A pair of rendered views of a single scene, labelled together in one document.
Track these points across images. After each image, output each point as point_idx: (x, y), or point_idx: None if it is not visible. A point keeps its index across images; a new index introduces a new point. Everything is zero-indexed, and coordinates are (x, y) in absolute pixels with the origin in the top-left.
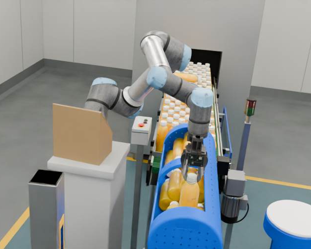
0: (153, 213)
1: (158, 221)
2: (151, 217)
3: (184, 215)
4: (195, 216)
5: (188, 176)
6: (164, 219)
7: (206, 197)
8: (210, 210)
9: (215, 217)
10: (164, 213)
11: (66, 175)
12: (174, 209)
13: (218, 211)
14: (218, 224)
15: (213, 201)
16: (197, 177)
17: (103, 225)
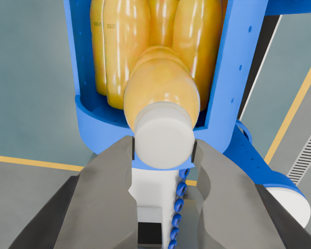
0: (70, 35)
1: (85, 140)
2: (70, 55)
3: (143, 167)
4: (173, 168)
5: (140, 158)
6: (96, 152)
7: (228, 39)
8: (225, 102)
9: (237, 101)
10: (92, 127)
11: None
12: (114, 133)
13: (255, 45)
14: (236, 115)
15: (251, 29)
16: (192, 161)
17: None
